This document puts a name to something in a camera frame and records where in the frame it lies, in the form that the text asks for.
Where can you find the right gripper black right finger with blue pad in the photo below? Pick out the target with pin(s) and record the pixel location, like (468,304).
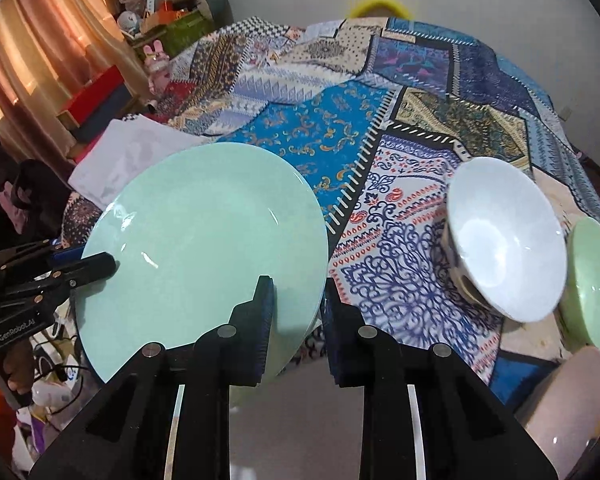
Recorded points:
(426,414)

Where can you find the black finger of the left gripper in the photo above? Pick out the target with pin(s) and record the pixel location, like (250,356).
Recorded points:
(31,282)

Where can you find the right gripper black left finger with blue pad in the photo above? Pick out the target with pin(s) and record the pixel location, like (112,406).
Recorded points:
(168,408)

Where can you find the mint green plate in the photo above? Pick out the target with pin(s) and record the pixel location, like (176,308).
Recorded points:
(191,236)

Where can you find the pink bowl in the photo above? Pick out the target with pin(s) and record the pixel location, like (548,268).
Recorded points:
(562,412)

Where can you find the mint green bowl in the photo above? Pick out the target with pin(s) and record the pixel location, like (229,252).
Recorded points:
(580,304)

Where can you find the person's left hand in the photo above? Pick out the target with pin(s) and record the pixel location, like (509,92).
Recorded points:
(19,367)

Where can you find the white folded cloth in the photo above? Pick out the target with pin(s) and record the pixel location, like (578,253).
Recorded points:
(125,149)

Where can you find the red box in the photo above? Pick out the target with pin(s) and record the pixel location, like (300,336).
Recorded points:
(80,107)

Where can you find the white patterned bowl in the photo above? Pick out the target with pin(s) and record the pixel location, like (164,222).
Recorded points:
(503,241)

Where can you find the pink bunny toy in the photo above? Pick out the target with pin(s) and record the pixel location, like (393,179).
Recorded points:
(157,64)

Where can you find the orange pink curtain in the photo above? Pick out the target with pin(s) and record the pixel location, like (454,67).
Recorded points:
(49,51)

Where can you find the green storage box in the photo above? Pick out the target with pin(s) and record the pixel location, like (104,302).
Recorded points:
(184,32)

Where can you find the patchwork patterned tablecloth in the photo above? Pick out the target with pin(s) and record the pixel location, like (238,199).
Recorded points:
(376,114)

